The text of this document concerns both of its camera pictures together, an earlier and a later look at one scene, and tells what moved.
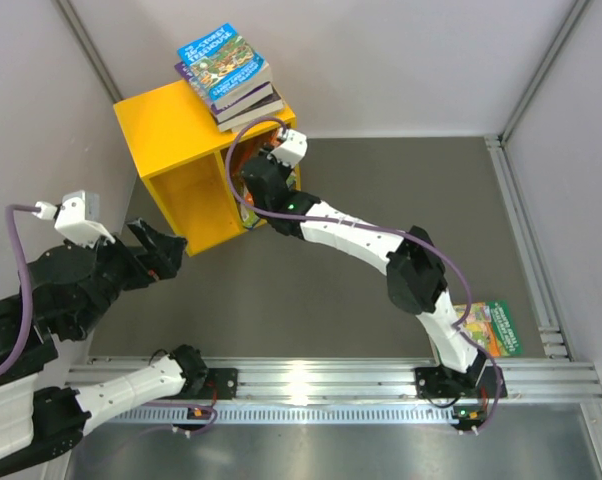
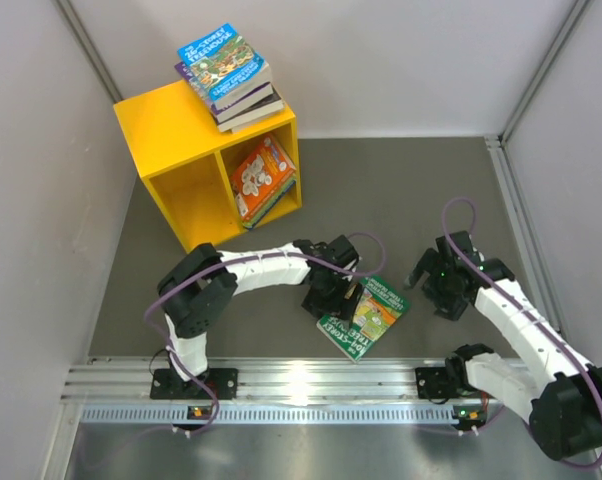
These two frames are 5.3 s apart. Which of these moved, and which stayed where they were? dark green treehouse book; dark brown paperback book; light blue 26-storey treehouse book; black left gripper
Moved: dark green treehouse book; black left gripper
Stayed: dark brown paperback book; light blue 26-storey treehouse book
